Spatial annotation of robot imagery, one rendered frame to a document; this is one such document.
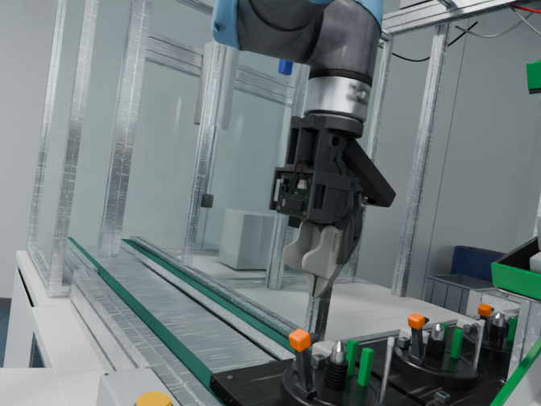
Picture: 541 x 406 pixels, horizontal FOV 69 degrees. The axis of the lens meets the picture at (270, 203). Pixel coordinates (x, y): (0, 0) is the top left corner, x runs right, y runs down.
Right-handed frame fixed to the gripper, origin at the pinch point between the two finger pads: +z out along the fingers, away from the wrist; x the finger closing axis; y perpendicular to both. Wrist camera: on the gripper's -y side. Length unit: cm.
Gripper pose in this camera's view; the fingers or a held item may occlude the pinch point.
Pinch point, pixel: (320, 286)
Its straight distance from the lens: 50.5
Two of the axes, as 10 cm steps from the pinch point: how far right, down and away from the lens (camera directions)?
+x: 6.0, 1.2, -7.9
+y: -7.8, -0.9, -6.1
